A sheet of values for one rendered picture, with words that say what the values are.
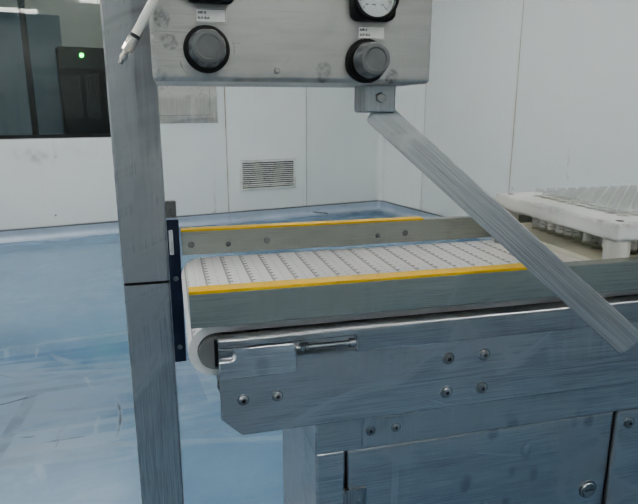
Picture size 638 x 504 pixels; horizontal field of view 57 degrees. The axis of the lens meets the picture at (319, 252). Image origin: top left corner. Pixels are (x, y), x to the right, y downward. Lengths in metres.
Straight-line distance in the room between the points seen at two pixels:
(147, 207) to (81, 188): 4.75
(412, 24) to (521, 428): 0.48
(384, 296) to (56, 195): 5.07
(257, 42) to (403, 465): 0.48
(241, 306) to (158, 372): 0.35
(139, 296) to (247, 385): 0.30
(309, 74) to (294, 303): 0.20
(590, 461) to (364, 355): 0.38
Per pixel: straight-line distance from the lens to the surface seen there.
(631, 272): 0.69
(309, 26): 0.47
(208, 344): 0.54
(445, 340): 0.59
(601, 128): 4.43
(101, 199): 5.56
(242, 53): 0.46
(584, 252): 0.76
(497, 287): 0.60
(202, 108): 5.64
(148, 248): 0.80
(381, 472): 0.70
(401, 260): 0.76
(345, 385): 0.58
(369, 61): 0.46
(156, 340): 0.84
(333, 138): 6.20
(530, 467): 0.80
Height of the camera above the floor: 1.09
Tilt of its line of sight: 14 degrees down
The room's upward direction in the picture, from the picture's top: straight up
